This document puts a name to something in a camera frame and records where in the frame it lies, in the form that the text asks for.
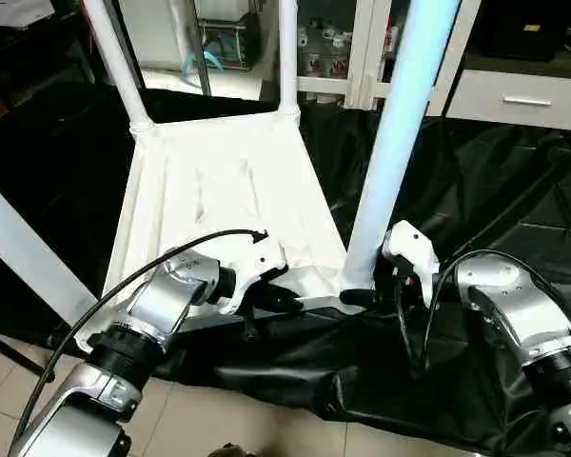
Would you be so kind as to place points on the white plastic table top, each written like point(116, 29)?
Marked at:
point(219, 157)

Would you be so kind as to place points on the white plastic table leg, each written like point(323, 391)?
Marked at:
point(28, 247)
point(399, 133)
point(116, 62)
point(288, 57)

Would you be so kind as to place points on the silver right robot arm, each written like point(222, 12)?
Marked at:
point(514, 304)

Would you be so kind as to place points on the black mat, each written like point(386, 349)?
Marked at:
point(338, 371)

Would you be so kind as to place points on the white drawer unit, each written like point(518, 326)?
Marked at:
point(480, 102)

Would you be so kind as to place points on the white glass-door cabinet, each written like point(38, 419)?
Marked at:
point(361, 71)

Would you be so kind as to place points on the light blue plastic stand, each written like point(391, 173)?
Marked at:
point(214, 58)

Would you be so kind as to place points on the black metal workbench leg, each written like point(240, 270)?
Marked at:
point(9, 350)

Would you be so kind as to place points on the black box with orange label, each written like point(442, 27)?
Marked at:
point(518, 43)

